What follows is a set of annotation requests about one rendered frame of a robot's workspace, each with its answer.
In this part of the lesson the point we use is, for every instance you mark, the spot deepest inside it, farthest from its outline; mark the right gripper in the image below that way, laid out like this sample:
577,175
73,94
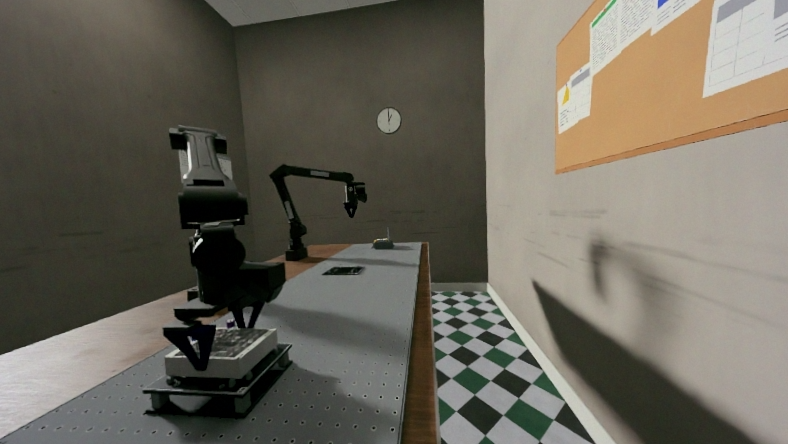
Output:
187,325

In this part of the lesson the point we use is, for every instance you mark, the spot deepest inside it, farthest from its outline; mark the white grid rack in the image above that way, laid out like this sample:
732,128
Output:
243,346

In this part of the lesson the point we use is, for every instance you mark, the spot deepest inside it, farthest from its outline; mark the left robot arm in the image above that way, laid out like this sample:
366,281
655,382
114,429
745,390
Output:
279,181

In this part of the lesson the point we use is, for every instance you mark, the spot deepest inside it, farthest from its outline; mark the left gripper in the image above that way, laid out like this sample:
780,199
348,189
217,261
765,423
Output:
350,205

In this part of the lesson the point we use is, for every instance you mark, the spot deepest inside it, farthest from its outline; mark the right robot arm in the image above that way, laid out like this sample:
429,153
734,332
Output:
210,196

